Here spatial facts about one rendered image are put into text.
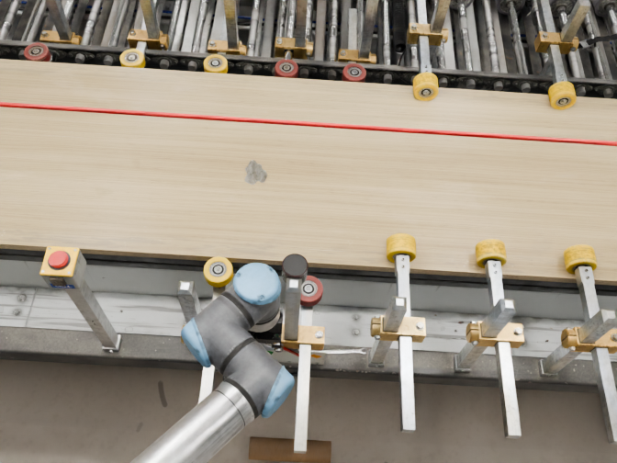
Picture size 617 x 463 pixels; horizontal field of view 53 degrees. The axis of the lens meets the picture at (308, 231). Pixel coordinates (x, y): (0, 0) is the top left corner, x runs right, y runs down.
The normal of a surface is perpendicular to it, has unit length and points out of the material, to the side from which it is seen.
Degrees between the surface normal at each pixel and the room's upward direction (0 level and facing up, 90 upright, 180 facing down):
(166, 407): 0
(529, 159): 0
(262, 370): 10
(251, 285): 5
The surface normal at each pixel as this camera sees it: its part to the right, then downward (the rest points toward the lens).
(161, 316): 0.04, -0.51
